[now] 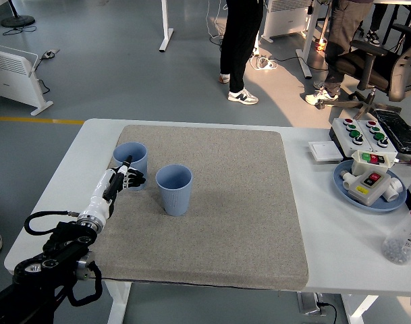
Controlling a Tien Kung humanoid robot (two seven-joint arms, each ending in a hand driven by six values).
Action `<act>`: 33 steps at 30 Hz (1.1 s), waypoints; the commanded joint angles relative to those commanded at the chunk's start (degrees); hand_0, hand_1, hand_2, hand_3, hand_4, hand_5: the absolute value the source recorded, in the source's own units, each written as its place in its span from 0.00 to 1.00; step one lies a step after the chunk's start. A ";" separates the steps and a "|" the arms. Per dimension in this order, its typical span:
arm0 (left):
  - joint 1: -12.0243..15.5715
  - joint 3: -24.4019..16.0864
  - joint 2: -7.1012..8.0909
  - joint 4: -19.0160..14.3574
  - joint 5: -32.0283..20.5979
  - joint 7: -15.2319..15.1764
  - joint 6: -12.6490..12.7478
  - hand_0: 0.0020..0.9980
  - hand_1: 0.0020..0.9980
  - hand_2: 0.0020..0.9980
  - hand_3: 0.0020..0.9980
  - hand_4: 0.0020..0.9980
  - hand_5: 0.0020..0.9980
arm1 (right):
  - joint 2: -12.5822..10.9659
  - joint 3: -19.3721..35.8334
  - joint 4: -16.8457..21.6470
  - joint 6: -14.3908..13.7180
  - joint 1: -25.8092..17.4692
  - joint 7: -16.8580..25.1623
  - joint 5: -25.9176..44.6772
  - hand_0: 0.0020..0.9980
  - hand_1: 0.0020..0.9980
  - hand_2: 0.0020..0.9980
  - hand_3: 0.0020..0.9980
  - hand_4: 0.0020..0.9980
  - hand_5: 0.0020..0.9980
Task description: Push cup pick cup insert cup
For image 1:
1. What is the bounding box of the black wrapped keyboard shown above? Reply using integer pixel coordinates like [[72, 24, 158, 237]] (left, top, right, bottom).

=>
[[373, 108, 411, 157]]

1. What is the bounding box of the black fan stand base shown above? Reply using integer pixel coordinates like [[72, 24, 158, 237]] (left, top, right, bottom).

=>
[[1, 0, 36, 28]]

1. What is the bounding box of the person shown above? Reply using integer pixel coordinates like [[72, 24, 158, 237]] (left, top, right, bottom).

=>
[[219, 0, 264, 105], [364, 5, 398, 47], [305, 0, 375, 107]]

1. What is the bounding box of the grey under-table control box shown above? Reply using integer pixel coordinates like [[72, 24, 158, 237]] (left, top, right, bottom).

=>
[[296, 292, 327, 317]]

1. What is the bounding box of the blue round plate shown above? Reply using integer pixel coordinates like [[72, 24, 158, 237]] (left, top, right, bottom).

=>
[[333, 159, 408, 213]]

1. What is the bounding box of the white panel heater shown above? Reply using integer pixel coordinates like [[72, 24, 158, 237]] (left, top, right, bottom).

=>
[[261, 0, 314, 43], [0, 43, 54, 117]]

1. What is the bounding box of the white pipe fitting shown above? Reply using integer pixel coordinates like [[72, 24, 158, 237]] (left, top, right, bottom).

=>
[[339, 170, 356, 190], [383, 176, 405, 203]]

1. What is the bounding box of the white desk leg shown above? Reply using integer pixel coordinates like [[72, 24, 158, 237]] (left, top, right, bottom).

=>
[[295, 0, 323, 80], [159, 0, 175, 53]]

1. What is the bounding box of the black under-table cable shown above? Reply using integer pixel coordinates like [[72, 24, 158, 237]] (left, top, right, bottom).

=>
[[318, 302, 337, 324]]

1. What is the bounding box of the white push-button control box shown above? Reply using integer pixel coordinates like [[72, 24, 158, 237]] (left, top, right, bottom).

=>
[[356, 119, 399, 153], [328, 117, 375, 159]]

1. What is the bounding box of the white wall switch plate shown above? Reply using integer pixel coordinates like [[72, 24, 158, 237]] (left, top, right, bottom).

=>
[[308, 140, 344, 163]]

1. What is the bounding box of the white table leg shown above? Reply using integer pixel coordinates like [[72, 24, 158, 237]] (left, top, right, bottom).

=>
[[103, 279, 132, 324], [341, 294, 380, 324]]

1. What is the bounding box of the grey red-button switch box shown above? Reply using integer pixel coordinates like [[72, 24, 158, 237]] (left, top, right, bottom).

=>
[[347, 169, 392, 207]]

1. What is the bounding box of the clear bottle with red cap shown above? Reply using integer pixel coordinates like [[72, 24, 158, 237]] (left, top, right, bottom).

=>
[[381, 202, 411, 265]]

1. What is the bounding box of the grey-brown fabric mat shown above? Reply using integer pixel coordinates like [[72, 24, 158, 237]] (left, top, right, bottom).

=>
[[70, 124, 310, 291]]

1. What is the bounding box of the blue ribbed plastic cup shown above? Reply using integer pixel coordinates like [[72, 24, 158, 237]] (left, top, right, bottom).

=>
[[155, 164, 194, 217], [112, 142, 148, 192]]

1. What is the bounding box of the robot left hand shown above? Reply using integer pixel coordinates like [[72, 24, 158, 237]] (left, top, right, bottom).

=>
[[77, 155, 147, 226]]

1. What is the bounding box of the black office chair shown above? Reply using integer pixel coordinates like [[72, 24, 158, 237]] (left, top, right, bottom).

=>
[[333, 23, 411, 121]]

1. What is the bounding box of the white floor cable bundle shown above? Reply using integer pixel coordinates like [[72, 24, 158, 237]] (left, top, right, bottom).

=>
[[248, 53, 277, 72]]

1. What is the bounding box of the white green-red switch box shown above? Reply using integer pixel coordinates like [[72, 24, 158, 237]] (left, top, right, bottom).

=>
[[350, 150, 398, 176]]

